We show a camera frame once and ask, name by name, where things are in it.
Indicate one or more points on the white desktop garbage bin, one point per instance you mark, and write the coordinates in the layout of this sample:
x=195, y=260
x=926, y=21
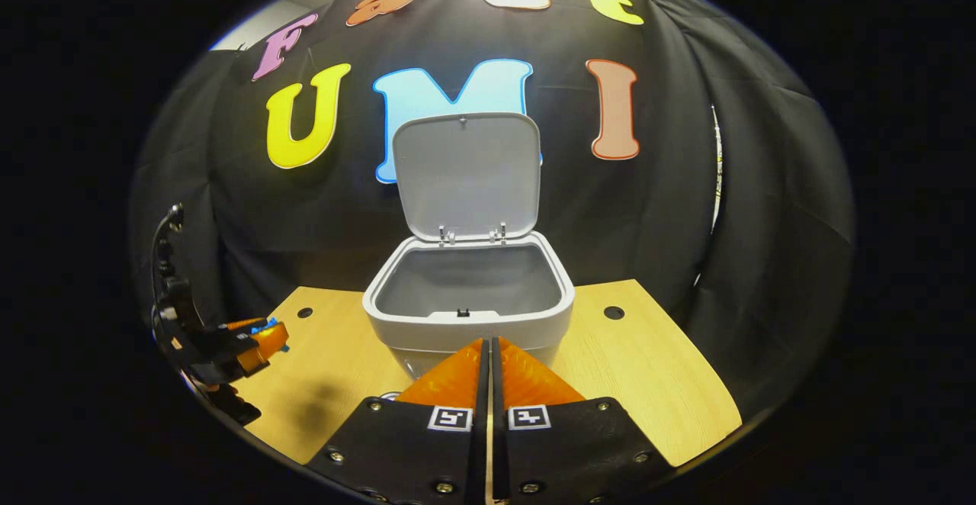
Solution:
x=465, y=177

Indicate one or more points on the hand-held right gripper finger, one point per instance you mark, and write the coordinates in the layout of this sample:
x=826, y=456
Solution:
x=481, y=429
x=499, y=429

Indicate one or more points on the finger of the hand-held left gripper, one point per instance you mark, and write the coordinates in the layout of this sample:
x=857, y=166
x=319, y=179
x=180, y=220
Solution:
x=267, y=345
x=244, y=325

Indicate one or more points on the blue paper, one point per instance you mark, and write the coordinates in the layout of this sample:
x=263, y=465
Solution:
x=264, y=326

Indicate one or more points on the black backdrop cloth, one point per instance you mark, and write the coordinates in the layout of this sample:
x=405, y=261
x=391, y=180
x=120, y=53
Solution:
x=656, y=223

